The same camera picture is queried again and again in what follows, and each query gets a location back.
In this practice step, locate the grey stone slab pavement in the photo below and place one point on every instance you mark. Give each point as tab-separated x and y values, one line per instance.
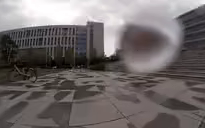
96	100

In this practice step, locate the row of small trees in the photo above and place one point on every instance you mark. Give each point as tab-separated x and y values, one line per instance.
61	56

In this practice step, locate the long white curved building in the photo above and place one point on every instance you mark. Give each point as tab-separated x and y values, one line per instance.
56	40

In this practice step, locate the parked bicycle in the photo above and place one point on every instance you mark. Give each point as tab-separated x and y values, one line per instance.
23	74

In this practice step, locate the wide stone stairs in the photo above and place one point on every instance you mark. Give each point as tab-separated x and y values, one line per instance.
190	65

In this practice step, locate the tree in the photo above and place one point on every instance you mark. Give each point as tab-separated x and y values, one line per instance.
8	48

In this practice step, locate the grey stepped building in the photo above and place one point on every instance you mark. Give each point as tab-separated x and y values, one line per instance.
196	28

